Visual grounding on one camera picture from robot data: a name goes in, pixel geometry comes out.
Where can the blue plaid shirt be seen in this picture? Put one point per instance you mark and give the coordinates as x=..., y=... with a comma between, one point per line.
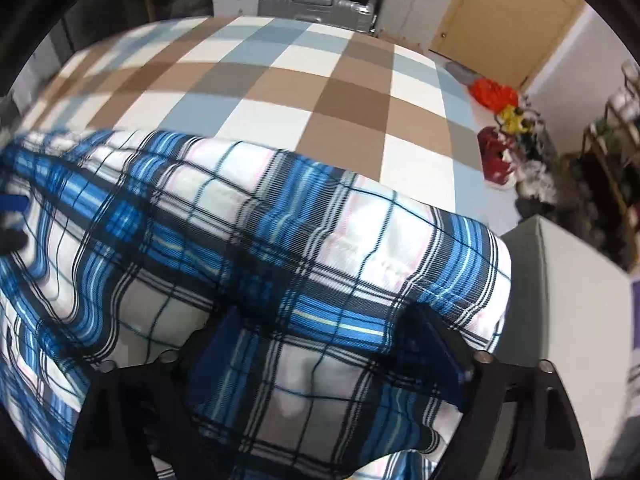
x=250, y=240

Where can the yellow toy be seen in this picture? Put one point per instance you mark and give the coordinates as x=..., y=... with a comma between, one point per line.
x=511, y=119

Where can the wooden shoe rack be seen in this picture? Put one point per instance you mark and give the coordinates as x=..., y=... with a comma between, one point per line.
x=615, y=170

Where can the silver upright suitcase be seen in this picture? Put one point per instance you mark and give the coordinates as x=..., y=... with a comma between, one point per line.
x=415, y=0

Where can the silver flat suitcase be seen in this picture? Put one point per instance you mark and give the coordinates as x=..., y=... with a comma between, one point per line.
x=315, y=10

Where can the bed with checkered sheet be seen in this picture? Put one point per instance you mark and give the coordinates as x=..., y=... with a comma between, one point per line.
x=280, y=75

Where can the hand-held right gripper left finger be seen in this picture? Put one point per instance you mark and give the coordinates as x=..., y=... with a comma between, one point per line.
x=125, y=410

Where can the orange plastic bag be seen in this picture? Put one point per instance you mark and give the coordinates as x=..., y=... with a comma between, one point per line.
x=492, y=94

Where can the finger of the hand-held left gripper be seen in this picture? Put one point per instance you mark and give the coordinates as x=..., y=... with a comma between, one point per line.
x=10, y=241
x=12, y=204

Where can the grey cabinet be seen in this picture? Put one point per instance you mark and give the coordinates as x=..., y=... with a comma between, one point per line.
x=565, y=310

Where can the red shoe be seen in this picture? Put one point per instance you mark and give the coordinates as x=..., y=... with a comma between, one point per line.
x=495, y=157

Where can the wooden door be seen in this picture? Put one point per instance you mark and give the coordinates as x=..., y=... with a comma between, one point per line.
x=505, y=15

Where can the patterned floor mat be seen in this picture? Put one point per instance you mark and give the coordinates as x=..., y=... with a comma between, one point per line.
x=555, y=195

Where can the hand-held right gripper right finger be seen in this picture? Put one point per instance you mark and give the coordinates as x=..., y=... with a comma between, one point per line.
x=500, y=410

